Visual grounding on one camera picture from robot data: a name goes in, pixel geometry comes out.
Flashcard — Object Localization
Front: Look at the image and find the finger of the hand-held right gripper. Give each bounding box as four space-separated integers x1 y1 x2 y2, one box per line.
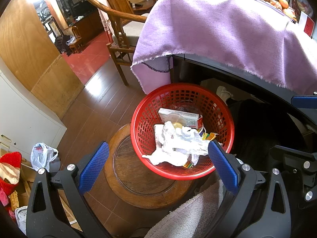
271 146 317 204
291 95 317 109

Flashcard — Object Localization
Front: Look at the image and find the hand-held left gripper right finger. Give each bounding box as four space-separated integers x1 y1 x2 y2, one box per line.
208 140 291 238

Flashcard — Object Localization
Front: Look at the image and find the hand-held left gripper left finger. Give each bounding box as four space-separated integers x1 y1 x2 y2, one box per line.
26 142 110 238

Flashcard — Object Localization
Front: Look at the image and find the clear plastic bag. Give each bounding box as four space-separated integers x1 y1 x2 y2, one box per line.
142 121 211 166

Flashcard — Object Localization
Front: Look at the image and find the red plastic basket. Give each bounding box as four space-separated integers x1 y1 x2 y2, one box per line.
131 83 235 181

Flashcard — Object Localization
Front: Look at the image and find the green and orange packet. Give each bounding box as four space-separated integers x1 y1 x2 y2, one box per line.
183 132 219 169

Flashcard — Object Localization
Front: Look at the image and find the round wooden stool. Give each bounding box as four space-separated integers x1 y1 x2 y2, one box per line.
104 123 199 210

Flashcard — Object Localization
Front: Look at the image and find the white plastic shopping bag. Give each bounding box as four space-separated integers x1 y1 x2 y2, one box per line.
30 142 58 171

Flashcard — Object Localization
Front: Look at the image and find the grey fleece cloth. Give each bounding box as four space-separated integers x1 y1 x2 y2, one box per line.
144 178 228 238

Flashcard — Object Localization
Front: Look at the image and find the white medicine box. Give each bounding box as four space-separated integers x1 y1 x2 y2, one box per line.
158 108 203 129

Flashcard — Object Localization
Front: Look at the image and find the white shoe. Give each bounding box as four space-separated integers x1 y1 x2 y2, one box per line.
216 85 234 102

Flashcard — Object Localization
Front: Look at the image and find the red and white tissue box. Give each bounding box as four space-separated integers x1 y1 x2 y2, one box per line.
298 12 315 39

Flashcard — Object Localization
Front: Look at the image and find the red plush cushion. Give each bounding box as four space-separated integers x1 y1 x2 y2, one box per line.
0 151 22 196

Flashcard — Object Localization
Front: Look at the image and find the white cabinet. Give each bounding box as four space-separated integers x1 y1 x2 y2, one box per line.
0 69 67 159

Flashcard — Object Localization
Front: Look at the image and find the purple printed tablecloth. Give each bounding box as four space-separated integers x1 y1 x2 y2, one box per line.
131 0 317 96

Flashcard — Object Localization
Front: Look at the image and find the small wooden chair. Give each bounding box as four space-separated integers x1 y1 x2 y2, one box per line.
68 26 83 54

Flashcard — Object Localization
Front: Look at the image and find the curved wooden armchair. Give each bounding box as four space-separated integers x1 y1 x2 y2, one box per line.
74 0 171 86

